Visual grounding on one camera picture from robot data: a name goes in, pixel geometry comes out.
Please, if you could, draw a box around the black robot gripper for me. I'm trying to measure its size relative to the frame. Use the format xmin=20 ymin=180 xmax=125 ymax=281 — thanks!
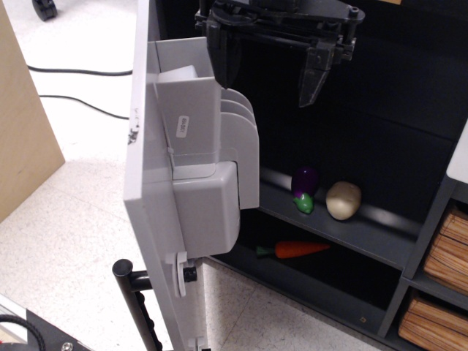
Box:
xmin=195 ymin=1 xmax=365 ymax=107

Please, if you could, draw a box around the grey toy fridge door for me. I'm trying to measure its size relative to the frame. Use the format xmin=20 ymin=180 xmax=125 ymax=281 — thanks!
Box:
xmin=124 ymin=1 xmax=260 ymax=350

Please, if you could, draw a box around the purple toy eggplant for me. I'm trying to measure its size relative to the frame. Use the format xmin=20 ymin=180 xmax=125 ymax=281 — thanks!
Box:
xmin=291 ymin=166 xmax=319 ymax=214

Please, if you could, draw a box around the beige toy potato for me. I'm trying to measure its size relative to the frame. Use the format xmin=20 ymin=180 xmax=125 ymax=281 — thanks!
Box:
xmin=325 ymin=181 xmax=362 ymax=221

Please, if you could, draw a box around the orange toy carrot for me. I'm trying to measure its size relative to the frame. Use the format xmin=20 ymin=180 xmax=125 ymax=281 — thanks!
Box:
xmin=255 ymin=241 xmax=331 ymax=259

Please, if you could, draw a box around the white countertop piece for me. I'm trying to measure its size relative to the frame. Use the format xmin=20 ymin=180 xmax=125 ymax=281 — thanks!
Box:
xmin=446 ymin=122 xmax=468 ymax=184

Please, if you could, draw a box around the black caster wheel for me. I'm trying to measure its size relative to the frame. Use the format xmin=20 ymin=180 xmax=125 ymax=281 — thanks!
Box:
xmin=31 ymin=0 xmax=58 ymax=21

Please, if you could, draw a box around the brown wooden board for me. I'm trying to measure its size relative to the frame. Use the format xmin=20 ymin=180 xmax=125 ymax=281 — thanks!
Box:
xmin=1 ymin=4 xmax=65 ymax=220

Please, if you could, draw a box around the upper wicker basket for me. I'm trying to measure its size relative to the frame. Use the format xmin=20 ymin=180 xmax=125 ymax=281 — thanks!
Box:
xmin=423 ymin=206 xmax=467 ymax=295

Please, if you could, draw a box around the wicker basket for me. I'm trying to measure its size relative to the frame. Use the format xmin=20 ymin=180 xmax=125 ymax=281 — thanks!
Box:
xmin=398 ymin=290 xmax=467 ymax=351
xmin=423 ymin=206 xmax=467 ymax=295

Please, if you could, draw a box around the lower wicker basket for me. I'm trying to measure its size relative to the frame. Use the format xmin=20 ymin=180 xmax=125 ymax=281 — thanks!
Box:
xmin=398 ymin=290 xmax=467 ymax=351

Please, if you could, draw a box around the lower black floor cable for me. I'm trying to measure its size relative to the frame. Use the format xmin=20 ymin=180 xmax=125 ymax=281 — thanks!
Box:
xmin=39 ymin=94 xmax=130 ymax=121

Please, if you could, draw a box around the black fridge door handle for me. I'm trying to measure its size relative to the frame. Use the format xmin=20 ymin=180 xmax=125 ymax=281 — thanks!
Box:
xmin=112 ymin=259 xmax=163 ymax=351

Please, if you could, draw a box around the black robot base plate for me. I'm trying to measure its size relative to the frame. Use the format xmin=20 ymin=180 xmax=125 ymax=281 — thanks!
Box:
xmin=0 ymin=294 xmax=92 ymax=351

